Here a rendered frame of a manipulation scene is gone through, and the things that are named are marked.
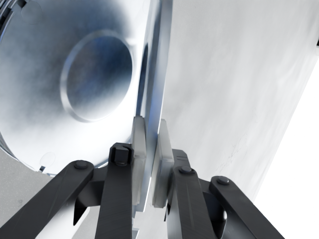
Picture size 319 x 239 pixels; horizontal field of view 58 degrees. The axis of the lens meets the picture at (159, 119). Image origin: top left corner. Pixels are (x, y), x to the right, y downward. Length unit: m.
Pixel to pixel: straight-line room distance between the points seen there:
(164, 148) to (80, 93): 0.23
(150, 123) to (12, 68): 0.19
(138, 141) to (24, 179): 0.58
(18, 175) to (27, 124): 0.36
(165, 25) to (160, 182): 0.10
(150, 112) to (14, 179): 0.56
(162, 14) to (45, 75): 0.19
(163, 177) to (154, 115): 0.04
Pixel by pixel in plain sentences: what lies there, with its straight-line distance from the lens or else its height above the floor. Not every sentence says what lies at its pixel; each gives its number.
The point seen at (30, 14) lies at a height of 0.24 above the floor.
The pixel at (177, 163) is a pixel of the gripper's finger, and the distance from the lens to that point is 0.17.
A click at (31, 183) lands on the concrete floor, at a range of 0.74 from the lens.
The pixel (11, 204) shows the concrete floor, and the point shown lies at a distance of 0.75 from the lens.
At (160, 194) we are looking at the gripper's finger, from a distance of 0.16.
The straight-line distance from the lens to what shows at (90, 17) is 0.37.
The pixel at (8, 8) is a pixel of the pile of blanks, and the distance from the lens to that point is 0.33.
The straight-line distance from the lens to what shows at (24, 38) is 0.33.
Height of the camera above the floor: 0.51
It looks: 30 degrees down
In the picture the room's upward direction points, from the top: 114 degrees clockwise
